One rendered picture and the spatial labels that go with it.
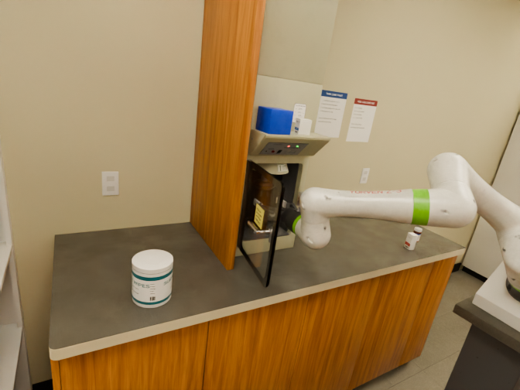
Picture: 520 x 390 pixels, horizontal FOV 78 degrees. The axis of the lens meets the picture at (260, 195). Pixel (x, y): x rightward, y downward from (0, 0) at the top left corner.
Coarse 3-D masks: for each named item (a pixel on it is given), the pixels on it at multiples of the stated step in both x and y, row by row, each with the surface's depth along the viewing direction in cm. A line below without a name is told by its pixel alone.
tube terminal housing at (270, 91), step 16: (256, 80) 120; (272, 80) 123; (288, 80) 127; (256, 96) 122; (272, 96) 126; (288, 96) 129; (304, 96) 133; (320, 96) 137; (256, 112) 125; (256, 160) 132; (272, 160) 136; (288, 160) 140; (304, 160) 144; (304, 176) 148; (288, 240) 157
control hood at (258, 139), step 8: (256, 136) 122; (264, 136) 117; (272, 136) 118; (280, 136) 120; (288, 136) 122; (296, 136) 124; (304, 136) 126; (312, 136) 128; (320, 136) 131; (256, 144) 122; (264, 144) 122; (312, 144) 132; (320, 144) 134; (248, 152) 128; (256, 152) 126; (304, 152) 137; (312, 152) 139
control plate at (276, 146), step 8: (272, 144) 123; (280, 144) 125; (288, 144) 126; (296, 144) 128; (304, 144) 130; (264, 152) 128; (272, 152) 130; (280, 152) 131; (288, 152) 133; (296, 152) 135
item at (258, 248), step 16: (256, 176) 122; (272, 176) 109; (256, 192) 122; (272, 192) 109; (272, 208) 109; (256, 224) 122; (272, 224) 109; (256, 240) 122; (272, 240) 109; (256, 256) 122; (256, 272) 122
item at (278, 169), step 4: (260, 164) 142; (264, 164) 141; (268, 164) 141; (272, 164) 141; (276, 164) 141; (280, 164) 142; (284, 164) 144; (264, 168) 141; (268, 168) 141; (272, 168) 141; (276, 168) 141; (280, 168) 142; (284, 168) 144; (272, 172) 141; (276, 172) 141; (280, 172) 142; (284, 172) 144; (288, 172) 147
